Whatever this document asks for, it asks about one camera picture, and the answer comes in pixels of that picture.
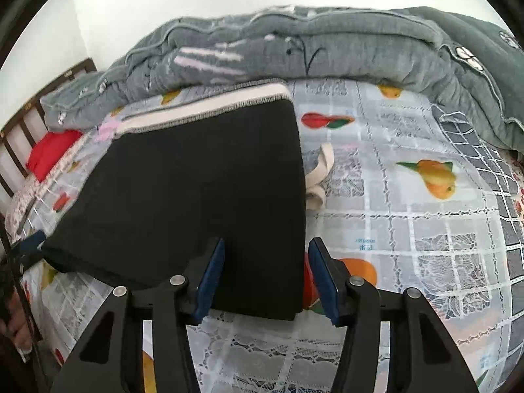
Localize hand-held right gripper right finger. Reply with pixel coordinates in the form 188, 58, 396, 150
308, 237, 478, 393

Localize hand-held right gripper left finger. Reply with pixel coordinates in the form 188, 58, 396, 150
49, 237, 227, 393

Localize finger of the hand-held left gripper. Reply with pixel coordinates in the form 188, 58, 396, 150
15, 229, 48, 263

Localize black pants with white stripe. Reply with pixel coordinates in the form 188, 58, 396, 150
41, 82, 335, 322

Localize person's left hand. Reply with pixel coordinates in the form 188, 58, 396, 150
6, 290, 34, 355

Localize white floral bed sheet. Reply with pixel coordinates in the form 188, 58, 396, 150
7, 131, 103, 238

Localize red cloth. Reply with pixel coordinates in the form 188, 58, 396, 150
25, 129, 83, 183

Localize grey fruit-print bed cover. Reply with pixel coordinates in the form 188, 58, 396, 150
18, 78, 524, 393

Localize dark wooden bed end board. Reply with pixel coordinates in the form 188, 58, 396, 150
0, 58, 99, 214

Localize grey pillow with white flowers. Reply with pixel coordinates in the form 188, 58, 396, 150
421, 6, 524, 153
40, 69, 132, 132

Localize folded grey quilt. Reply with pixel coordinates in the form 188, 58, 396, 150
105, 4, 465, 105

